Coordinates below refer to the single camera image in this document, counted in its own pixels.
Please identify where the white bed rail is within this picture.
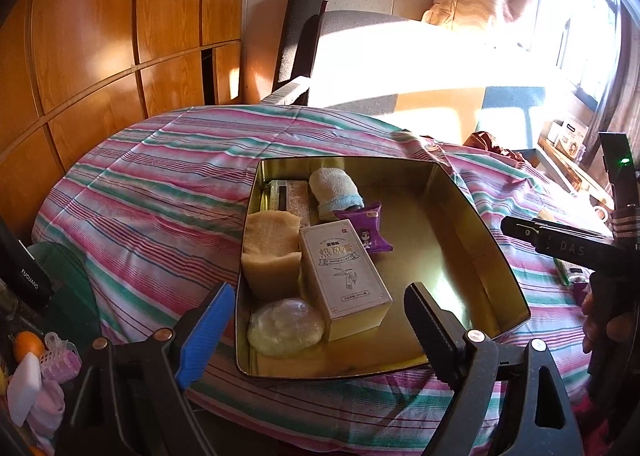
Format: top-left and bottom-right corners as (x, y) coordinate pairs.
(260, 76), (311, 107)

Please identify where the pink hair roller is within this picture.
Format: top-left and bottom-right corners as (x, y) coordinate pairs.
(40, 332), (82, 382)

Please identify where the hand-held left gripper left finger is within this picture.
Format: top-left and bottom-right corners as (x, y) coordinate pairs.
(52, 281), (237, 456)

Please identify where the striped blanket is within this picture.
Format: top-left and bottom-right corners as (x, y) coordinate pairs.
(31, 105), (616, 456)

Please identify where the green white packet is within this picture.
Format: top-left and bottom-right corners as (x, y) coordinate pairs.
(552, 256), (588, 287)

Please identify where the window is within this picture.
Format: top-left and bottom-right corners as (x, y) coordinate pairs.
(520, 0), (626, 102)

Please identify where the wooden wardrobe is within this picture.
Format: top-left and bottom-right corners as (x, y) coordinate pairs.
(0, 0), (248, 237)

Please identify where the black bottle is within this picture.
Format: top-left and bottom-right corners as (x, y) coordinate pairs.
(0, 221), (53, 309)

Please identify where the clear-wrapped snack bar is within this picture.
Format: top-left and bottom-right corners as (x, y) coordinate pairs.
(260, 179), (310, 229)

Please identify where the white labelled box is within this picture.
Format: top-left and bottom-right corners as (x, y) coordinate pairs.
(555, 114), (591, 157)

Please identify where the striped grey curtain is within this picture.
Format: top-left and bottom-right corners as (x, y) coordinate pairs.
(585, 0), (640, 137)

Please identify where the beige sponge block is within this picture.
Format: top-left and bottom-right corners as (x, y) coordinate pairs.
(241, 211), (303, 299)

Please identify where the beige cardboard box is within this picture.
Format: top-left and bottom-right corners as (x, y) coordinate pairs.
(299, 219), (393, 342)

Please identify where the orange fruit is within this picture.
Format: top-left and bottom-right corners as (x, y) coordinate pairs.
(12, 331), (46, 362)

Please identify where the white plastic-wrapped bun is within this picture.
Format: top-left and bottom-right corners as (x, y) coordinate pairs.
(246, 299), (326, 357)

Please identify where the gold tin box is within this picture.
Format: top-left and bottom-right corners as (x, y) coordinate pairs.
(232, 157), (532, 379)

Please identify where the green bag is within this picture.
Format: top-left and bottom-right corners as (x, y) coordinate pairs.
(27, 242), (101, 342)

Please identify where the person's right hand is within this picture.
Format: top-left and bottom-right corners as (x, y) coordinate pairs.
(581, 289), (634, 353)

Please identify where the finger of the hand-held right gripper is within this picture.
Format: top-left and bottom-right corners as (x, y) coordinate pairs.
(501, 216), (546, 243)

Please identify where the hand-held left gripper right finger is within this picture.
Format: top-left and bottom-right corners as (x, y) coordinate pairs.
(403, 282), (586, 456)

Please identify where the red-brown cloth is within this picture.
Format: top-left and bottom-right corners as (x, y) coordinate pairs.
(462, 130), (521, 154)

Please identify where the white sponge block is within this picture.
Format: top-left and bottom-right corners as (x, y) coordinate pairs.
(7, 352), (42, 427)

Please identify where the pink sock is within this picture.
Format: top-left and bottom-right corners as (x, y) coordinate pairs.
(27, 378), (66, 439)

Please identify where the white blue sock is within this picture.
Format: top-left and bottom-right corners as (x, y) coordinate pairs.
(308, 167), (368, 222)

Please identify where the grey upright mattress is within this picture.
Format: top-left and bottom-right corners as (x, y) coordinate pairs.
(307, 10), (546, 144)

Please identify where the purple snack packet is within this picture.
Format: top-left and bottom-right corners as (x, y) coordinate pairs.
(334, 203), (393, 255)

